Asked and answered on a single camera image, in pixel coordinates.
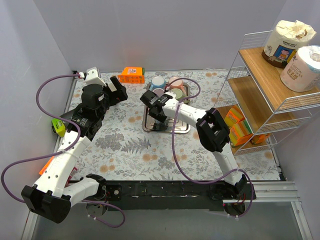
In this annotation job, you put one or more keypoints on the orange yellow box on shelf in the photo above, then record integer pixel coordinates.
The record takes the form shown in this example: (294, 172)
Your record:
(240, 133)

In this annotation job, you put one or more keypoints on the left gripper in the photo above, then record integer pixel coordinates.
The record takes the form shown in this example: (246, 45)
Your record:
(116, 92)

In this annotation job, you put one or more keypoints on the purple mug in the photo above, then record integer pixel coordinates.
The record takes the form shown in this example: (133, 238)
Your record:
(158, 91)

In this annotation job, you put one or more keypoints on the green mug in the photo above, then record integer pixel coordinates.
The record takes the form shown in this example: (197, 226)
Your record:
(179, 94)

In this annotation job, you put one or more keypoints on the aluminium frame rail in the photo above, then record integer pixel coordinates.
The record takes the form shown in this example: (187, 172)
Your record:
(275, 214)

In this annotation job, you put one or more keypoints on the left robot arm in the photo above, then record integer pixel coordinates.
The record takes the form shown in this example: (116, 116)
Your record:
(50, 196)

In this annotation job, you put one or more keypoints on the pink toilet paper roll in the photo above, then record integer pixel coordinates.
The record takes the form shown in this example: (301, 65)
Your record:
(302, 73)

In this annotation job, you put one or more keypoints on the pink mug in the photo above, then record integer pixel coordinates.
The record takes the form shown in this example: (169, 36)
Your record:
(175, 83)

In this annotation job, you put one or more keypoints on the green black box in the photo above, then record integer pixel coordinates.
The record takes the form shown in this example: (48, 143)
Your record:
(58, 127)

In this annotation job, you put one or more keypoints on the blue white mug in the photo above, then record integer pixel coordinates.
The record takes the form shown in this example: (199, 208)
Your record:
(157, 82)

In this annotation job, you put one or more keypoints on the orange pink sponge box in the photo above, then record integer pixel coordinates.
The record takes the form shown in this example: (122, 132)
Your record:
(72, 173)

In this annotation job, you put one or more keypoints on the steel tray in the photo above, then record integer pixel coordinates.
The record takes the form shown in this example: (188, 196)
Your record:
(149, 124)

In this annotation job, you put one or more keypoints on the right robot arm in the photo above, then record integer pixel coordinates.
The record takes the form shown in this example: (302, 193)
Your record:
(211, 128)

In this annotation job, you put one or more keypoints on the cartoon toilet paper roll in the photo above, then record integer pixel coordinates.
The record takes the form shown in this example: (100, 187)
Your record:
(284, 41)

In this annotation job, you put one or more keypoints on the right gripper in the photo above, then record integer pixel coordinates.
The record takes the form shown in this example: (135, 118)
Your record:
(155, 109)

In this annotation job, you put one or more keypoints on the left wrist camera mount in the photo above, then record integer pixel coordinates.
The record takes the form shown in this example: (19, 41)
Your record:
(92, 76)

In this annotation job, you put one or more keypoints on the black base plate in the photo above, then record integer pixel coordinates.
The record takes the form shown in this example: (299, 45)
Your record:
(173, 195)

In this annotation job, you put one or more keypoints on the orange box at back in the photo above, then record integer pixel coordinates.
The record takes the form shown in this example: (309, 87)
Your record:
(132, 75)

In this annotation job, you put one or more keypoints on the wire wooden shelf rack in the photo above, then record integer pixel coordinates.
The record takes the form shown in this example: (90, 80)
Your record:
(269, 107)

